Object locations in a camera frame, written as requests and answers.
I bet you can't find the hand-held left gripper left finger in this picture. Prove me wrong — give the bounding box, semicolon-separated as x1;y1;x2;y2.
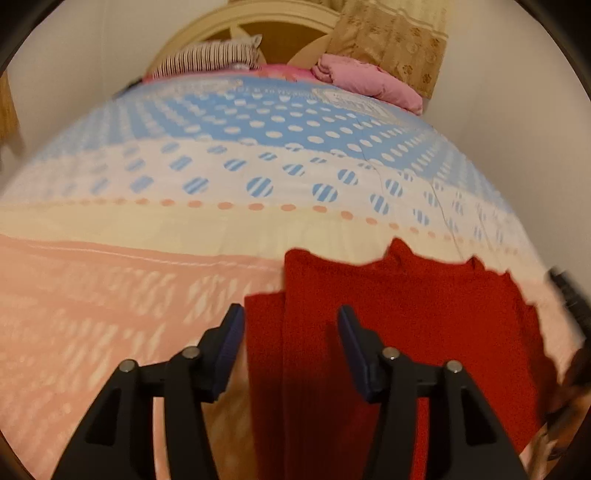
51;303;245;480

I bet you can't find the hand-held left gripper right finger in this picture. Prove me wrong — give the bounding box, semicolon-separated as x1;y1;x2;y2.
337;305;529;480

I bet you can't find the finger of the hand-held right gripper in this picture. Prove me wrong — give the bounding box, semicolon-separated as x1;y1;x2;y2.
549;268;591;324

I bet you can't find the red knit sweater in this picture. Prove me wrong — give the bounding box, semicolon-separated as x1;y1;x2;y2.
244;237;561;480

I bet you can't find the polka dot blanket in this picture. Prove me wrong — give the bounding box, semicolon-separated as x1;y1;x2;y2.
0;74;587;480

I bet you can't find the pink pillow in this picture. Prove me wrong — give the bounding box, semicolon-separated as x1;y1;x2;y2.
310;53;424;116

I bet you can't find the pink bed sheet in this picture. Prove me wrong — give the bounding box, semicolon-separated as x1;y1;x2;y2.
233;64;319;84

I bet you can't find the striped pillow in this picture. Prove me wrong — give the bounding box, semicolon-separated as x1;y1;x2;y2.
150;34;264;81

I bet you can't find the cream wooden headboard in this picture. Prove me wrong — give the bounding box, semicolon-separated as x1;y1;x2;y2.
148;0;345;77

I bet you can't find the beige floral curtain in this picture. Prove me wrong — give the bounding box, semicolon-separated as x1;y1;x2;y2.
325;0;450;100

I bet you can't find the tan side curtain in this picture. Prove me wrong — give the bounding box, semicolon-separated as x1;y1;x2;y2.
0;74;21;153

